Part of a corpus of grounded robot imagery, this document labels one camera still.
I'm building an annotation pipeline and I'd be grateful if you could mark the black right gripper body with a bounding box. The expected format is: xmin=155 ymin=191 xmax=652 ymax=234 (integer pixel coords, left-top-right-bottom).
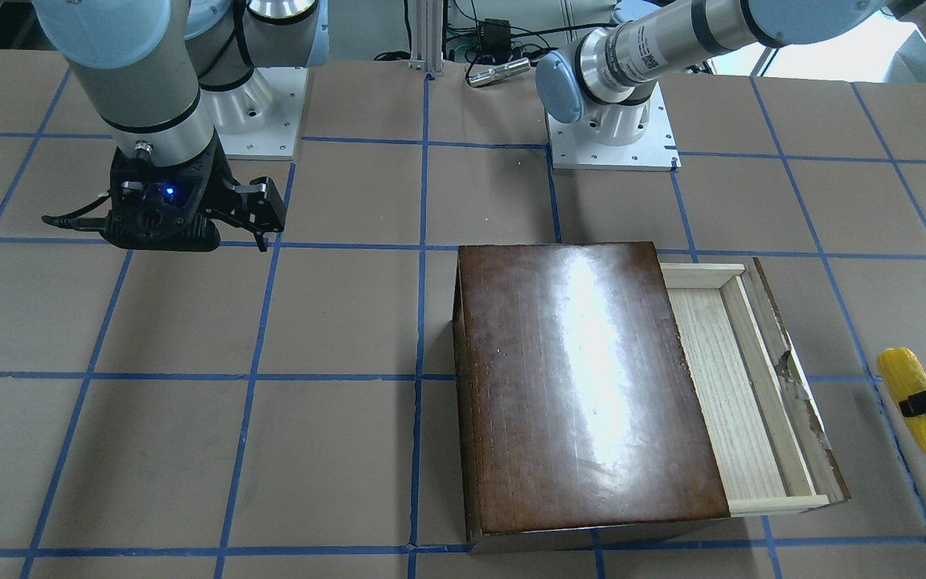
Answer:
xmin=110 ymin=136 xmax=287 ymax=238

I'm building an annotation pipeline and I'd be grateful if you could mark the yellow corn cob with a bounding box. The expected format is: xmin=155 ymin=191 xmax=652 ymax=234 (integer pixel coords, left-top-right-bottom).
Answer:
xmin=877 ymin=347 xmax=926 ymax=455

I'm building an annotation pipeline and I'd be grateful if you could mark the light wood drawer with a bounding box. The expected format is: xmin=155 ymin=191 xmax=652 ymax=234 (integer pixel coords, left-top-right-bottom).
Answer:
xmin=662 ymin=259 xmax=851 ymax=517

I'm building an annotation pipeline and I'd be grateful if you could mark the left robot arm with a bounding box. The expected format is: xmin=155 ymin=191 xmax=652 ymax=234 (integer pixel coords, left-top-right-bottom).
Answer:
xmin=535 ymin=1 xmax=926 ymax=385

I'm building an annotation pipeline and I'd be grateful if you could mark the silver metal cylinder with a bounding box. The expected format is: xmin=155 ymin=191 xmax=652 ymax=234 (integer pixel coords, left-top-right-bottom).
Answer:
xmin=465 ymin=56 xmax=532 ymax=88

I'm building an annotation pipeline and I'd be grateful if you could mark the dark brown wooden cabinet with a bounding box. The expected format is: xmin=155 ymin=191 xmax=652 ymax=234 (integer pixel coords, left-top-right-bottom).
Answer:
xmin=452 ymin=241 xmax=732 ymax=556

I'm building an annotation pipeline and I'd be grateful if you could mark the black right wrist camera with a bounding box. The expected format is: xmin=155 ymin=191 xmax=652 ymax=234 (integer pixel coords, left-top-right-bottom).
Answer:
xmin=41 ymin=179 xmax=221 ymax=253

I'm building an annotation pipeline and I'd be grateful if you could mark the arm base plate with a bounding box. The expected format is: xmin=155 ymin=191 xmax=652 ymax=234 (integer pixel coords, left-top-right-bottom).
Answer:
xmin=202 ymin=68 xmax=309 ymax=161
xmin=545 ymin=85 xmax=682 ymax=171

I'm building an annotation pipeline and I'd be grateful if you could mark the aluminium frame post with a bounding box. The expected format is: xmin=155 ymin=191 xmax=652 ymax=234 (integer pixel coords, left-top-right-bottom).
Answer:
xmin=407 ymin=1 xmax=447 ymax=80

